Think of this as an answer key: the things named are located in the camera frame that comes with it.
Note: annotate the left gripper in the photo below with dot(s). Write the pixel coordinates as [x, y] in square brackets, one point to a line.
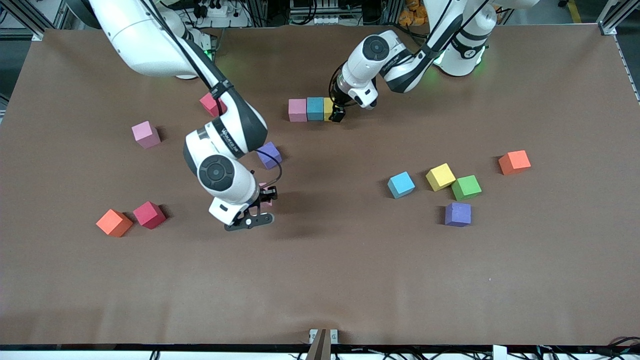
[338, 113]

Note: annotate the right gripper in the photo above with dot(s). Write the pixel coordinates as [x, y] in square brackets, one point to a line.
[263, 194]

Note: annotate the pink foam cube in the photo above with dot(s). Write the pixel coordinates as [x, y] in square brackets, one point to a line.
[146, 135]
[297, 111]
[267, 203]

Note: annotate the yellow foam cube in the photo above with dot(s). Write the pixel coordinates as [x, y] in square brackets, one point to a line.
[327, 106]
[440, 177]

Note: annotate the blue foam cube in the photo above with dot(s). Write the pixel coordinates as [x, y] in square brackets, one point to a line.
[401, 185]
[315, 109]

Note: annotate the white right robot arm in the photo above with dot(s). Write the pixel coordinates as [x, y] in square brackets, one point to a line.
[216, 172]

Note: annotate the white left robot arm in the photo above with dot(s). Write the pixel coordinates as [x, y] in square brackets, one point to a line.
[376, 48]

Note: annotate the purple foam cube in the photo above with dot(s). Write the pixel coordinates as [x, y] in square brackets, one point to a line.
[273, 158]
[458, 215]

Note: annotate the white equipment box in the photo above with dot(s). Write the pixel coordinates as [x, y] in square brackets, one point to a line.
[325, 19]

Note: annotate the brown table mat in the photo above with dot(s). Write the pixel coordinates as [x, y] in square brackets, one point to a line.
[320, 280]

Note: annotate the crimson foam cube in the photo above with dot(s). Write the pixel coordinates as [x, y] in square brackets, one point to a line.
[148, 215]
[207, 104]

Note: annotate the orange snack bag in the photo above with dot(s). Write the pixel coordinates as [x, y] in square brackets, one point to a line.
[411, 17]

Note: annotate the green foam cube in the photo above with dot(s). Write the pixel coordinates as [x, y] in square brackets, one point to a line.
[466, 188]

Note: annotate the white power strip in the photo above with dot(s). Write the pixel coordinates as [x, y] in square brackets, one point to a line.
[220, 12]

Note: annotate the orange foam cube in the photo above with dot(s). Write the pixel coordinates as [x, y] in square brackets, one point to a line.
[514, 162]
[112, 223]

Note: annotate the silver camera pole bracket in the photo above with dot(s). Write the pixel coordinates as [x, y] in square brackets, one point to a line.
[313, 334]

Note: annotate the aluminium frame rail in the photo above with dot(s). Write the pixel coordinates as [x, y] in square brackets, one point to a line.
[320, 347]

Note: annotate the silver aluminium frame post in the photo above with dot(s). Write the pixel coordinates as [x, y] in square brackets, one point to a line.
[607, 29]
[37, 36]

